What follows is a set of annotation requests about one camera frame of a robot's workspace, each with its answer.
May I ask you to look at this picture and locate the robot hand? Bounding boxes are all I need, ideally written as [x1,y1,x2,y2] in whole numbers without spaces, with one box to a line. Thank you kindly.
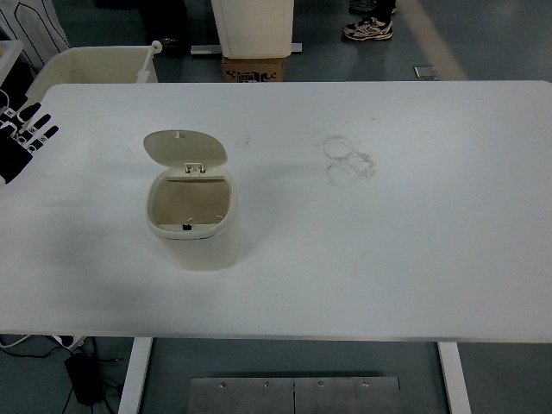
[0,101,60,185]

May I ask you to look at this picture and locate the cream lidded trash bin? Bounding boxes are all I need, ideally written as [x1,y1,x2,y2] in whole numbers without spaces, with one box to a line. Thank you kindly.
[142,129,247,272]

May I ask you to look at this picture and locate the white side shelf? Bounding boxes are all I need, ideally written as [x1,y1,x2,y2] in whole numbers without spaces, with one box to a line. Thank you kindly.
[0,40,24,94]

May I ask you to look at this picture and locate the large cream plastic tub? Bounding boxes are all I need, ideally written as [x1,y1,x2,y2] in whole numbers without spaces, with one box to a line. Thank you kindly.
[24,46,159,107]

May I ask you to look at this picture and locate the white cloth with black lines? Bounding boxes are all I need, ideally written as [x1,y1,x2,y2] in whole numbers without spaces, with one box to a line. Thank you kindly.
[0,0,70,66]

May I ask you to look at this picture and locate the white plastic scoop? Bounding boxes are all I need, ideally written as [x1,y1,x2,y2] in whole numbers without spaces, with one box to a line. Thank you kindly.
[135,41,164,84]

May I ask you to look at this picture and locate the person's black patterned shoe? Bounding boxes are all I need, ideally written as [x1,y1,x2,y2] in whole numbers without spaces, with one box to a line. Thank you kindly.
[157,36,191,56]

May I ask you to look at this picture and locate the person's dark legs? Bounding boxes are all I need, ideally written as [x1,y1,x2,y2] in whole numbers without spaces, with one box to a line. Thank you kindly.
[136,0,191,40]

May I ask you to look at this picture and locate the grey metal base bar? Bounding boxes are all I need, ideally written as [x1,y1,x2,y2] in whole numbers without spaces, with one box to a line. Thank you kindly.
[191,41,304,56]

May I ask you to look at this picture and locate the black power adapter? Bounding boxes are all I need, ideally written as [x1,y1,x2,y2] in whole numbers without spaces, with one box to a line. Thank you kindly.
[63,352,103,406]

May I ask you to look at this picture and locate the white table leg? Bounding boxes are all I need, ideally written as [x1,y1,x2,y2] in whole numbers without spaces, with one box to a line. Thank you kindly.
[118,337,153,414]
[437,342,473,414]

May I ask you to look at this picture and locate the brown cardboard box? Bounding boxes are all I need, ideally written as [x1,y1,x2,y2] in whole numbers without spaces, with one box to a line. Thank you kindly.
[221,55,286,83]

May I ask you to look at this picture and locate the grey metal plate with screws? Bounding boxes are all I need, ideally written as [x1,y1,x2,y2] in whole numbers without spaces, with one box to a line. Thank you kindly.
[189,376,403,414]

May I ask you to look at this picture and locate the person's white black sneaker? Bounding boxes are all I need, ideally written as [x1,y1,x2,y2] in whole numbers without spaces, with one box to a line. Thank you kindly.
[342,16,394,42]
[348,0,397,16]

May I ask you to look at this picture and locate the person's leg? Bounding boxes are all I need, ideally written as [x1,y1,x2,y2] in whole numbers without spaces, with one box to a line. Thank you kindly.
[373,0,397,21]

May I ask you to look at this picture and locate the white floor cable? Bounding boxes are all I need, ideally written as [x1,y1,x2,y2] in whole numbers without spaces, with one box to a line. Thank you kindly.
[0,335,34,350]

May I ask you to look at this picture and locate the black floor cable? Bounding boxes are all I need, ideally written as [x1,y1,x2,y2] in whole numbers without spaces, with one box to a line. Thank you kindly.
[0,336,126,414]

